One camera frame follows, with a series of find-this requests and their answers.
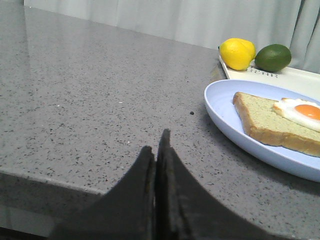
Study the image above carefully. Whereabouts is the fried egg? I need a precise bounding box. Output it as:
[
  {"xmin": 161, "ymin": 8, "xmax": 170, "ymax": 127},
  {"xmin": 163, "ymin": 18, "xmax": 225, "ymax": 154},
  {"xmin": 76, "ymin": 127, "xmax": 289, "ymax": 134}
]
[{"xmin": 272, "ymin": 98, "xmax": 320, "ymax": 132}]

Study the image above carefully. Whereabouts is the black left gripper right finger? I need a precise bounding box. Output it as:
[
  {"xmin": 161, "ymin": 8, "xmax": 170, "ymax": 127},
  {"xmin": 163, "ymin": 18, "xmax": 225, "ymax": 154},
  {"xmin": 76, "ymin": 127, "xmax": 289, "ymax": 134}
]
[{"xmin": 155, "ymin": 129, "xmax": 272, "ymax": 240}]

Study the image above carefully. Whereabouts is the yellow lemon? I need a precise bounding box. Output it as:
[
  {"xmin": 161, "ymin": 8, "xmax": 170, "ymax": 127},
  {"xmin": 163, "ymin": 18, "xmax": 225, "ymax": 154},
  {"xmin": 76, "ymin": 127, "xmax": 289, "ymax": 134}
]
[
  {"xmin": 240, "ymin": 39, "xmax": 256, "ymax": 61},
  {"xmin": 218, "ymin": 38, "xmax": 251, "ymax": 71}
]

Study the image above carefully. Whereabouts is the green lime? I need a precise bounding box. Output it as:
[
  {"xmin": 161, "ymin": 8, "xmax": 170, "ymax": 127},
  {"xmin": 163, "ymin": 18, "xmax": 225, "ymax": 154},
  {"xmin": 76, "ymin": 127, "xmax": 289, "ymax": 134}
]
[{"xmin": 254, "ymin": 44, "xmax": 292, "ymax": 73}]

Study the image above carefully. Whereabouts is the rear yellow lemon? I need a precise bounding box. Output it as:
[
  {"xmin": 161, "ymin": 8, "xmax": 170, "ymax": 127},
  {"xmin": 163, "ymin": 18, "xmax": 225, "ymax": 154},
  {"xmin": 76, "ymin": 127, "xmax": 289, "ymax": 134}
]
[{"xmin": 240, "ymin": 39, "xmax": 256, "ymax": 61}]

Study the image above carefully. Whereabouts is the bread slice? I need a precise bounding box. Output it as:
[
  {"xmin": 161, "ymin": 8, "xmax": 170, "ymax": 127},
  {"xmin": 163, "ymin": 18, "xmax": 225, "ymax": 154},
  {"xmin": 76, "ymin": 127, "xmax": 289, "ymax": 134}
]
[{"xmin": 232, "ymin": 92, "xmax": 320, "ymax": 157}]

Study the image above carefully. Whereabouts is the grey curtain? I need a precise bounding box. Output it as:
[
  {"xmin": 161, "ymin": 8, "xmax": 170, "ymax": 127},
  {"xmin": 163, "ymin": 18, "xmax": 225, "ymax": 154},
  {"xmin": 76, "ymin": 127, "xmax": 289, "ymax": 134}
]
[{"xmin": 24, "ymin": 0, "xmax": 320, "ymax": 73}]

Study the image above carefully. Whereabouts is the front yellow lemon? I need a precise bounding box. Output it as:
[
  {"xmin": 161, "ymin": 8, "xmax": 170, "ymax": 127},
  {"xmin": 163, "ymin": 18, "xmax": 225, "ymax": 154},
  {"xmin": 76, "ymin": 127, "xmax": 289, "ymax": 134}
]
[{"xmin": 218, "ymin": 38, "xmax": 251, "ymax": 71}]

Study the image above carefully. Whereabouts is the white rectangular tray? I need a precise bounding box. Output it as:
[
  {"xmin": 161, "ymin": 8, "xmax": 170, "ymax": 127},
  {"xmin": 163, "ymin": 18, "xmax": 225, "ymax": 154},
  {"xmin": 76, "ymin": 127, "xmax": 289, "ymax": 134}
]
[{"xmin": 219, "ymin": 57, "xmax": 320, "ymax": 96}]

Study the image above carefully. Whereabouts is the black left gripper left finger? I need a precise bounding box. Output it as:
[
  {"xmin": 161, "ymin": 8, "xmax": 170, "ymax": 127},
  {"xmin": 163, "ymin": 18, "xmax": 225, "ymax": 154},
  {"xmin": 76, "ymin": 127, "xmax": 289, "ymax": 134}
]
[{"xmin": 49, "ymin": 146, "xmax": 156, "ymax": 240}]

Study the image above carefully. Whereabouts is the light blue plate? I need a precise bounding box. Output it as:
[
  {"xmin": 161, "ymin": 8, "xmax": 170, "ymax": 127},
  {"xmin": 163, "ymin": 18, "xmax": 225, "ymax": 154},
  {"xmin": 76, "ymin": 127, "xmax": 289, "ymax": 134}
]
[{"xmin": 204, "ymin": 79, "xmax": 320, "ymax": 182}]

